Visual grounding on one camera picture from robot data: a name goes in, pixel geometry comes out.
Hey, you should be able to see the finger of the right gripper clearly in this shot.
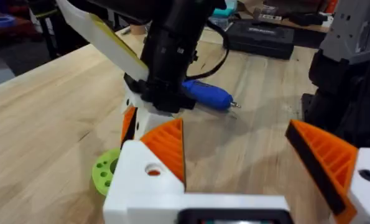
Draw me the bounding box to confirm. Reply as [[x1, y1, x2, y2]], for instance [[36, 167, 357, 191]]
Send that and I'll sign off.
[[120, 88, 150, 149], [134, 105, 177, 142]]

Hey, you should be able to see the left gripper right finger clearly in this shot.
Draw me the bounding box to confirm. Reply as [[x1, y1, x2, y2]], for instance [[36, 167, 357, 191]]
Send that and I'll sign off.
[[285, 119, 370, 224]]

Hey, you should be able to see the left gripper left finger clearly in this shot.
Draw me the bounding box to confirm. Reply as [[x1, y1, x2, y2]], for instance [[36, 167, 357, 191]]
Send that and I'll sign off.
[[103, 118, 187, 224]]

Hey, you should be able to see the blue electric screwdriver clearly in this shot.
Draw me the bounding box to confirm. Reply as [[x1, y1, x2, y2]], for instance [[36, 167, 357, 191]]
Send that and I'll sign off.
[[181, 78, 242, 111]]

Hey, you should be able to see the brown cardboard tube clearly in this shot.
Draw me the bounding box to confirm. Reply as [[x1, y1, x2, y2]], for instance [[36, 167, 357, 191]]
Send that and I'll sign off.
[[129, 24, 149, 36]]

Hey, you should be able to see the green disc with holes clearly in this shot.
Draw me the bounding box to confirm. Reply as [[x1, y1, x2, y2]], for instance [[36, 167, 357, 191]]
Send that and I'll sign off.
[[91, 147, 124, 197]]

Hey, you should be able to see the right wrist upright plate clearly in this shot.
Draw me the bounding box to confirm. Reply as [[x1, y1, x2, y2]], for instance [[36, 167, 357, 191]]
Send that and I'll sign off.
[[55, 0, 150, 83]]

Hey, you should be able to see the teal box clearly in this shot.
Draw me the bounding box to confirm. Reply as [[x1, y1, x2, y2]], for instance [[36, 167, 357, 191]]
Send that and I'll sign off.
[[211, 0, 239, 18]]

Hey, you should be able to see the black tool case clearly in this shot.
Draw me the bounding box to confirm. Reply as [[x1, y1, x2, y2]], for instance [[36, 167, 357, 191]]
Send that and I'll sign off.
[[226, 19, 296, 61]]

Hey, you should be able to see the heap of bench clutter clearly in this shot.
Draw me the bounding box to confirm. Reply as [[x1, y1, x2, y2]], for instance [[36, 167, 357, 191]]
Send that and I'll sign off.
[[237, 0, 340, 34]]

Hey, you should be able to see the blue tape roll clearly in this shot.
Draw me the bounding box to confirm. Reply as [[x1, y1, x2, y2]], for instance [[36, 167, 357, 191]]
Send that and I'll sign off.
[[0, 14, 17, 29]]

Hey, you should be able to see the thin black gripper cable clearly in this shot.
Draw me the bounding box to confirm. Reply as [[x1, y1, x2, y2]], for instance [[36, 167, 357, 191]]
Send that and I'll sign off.
[[185, 19, 231, 82]]

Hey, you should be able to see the black frame stand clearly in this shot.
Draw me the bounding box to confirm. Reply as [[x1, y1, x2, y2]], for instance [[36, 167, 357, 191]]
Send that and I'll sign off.
[[25, 0, 91, 60]]

